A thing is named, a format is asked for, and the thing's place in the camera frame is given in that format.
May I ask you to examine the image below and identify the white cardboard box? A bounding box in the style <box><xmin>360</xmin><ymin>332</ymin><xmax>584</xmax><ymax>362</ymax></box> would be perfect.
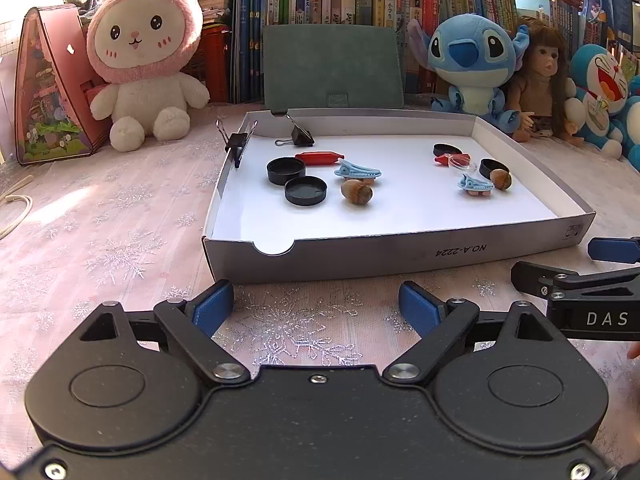
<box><xmin>202</xmin><ymin>108</ymin><xmax>597</xmax><ymax>285</ymax></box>

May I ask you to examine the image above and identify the pink house-shaped box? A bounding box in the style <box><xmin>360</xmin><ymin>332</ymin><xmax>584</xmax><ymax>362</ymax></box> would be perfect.
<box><xmin>14</xmin><ymin>4</ymin><xmax>109</xmax><ymax>166</ymax></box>

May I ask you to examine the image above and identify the white cable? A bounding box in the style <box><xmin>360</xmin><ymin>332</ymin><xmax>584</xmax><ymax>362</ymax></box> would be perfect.
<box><xmin>0</xmin><ymin>174</ymin><xmax>35</xmax><ymax>240</ymax></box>

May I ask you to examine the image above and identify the large black binder clip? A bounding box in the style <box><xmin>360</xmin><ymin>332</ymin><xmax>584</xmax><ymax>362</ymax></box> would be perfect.
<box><xmin>273</xmin><ymin>113</ymin><xmax>316</xmax><ymax>149</ymax></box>

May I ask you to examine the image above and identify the blue alien plush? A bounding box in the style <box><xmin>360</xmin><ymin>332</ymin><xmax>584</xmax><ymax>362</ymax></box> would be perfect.
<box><xmin>406</xmin><ymin>12</ymin><xmax>531</xmax><ymax>134</ymax></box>

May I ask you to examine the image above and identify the light blue hair clip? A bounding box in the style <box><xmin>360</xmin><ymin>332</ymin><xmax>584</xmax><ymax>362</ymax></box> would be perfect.
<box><xmin>334</xmin><ymin>158</ymin><xmax>385</xmax><ymax>185</ymax></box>
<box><xmin>457</xmin><ymin>173</ymin><xmax>496</xmax><ymax>197</ymax></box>

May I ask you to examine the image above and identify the red plastic crate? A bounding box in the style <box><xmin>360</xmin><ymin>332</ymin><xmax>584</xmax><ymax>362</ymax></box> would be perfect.
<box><xmin>187</xmin><ymin>22</ymin><xmax>234</xmax><ymax>106</ymax></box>

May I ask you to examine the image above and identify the clear plastic dome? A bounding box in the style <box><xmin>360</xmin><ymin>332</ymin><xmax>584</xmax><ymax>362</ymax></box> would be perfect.
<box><xmin>448</xmin><ymin>154</ymin><xmax>479</xmax><ymax>174</ymax></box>

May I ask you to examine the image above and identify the small black binder clip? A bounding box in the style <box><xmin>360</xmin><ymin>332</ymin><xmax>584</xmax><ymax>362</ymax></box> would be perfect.
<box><xmin>215</xmin><ymin>120</ymin><xmax>259</xmax><ymax>169</ymax></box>

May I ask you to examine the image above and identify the pink bunny plush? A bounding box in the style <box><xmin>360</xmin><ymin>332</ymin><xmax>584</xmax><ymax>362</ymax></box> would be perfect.
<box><xmin>86</xmin><ymin>0</ymin><xmax>211</xmax><ymax>154</ymax></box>

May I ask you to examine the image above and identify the tall black ring cap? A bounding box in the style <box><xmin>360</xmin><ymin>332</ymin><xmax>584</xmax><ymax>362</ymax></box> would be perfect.
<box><xmin>266</xmin><ymin>157</ymin><xmax>307</xmax><ymax>186</ymax></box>

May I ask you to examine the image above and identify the brown-haired doll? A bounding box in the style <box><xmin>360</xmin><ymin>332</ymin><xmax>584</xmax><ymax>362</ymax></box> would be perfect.
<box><xmin>502</xmin><ymin>22</ymin><xmax>586</xmax><ymax>149</ymax></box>

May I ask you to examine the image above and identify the blue robot cat plush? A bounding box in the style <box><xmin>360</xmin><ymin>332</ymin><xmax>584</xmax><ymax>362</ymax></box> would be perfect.
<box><xmin>565</xmin><ymin>43</ymin><xmax>632</xmax><ymax>157</ymax></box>
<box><xmin>620</xmin><ymin>75</ymin><xmax>640</xmax><ymax>174</ymax></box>

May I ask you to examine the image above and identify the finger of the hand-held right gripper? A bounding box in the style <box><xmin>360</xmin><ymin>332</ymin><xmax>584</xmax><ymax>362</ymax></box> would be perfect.
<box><xmin>510</xmin><ymin>260</ymin><xmax>582</xmax><ymax>297</ymax></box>
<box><xmin>587</xmin><ymin>236</ymin><xmax>640</xmax><ymax>265</ymax></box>

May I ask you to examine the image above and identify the blue toy package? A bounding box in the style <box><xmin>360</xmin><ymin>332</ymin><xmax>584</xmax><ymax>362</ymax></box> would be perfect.
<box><xmin>580</xmin><ymin>0</ymin><xmax>636</xmax><ymax>51</ymax></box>

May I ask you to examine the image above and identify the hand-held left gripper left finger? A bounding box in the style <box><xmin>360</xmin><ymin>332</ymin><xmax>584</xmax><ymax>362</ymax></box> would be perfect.
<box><xmin>60</xmin><ymin>280</ymin><xmax>251</xmax><ymax>387</ymax></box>

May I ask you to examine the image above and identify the brown nut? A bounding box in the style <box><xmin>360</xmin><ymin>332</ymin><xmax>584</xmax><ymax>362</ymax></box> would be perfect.
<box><xmin>489</xmin><ymin>168</ymin><xmax>515</xmax><ymax>192</ymax></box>
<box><xmin>340</xmin><ymin>179</ymin><xmax>375</xmax><ymax>207</ymax></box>

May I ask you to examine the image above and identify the green notebook case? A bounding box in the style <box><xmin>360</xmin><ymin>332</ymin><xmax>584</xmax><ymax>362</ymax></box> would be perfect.
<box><xmin>262</xmin><ymin>24</ymin><xmax>405</xmax><ymax>110</ymax></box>

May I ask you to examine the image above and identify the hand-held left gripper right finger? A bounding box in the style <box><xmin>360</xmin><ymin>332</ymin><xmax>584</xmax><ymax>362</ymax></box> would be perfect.
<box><xmin>382</xmin><ymin>281</ymin><xmax>576</xmax><ymax>386</ymax></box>

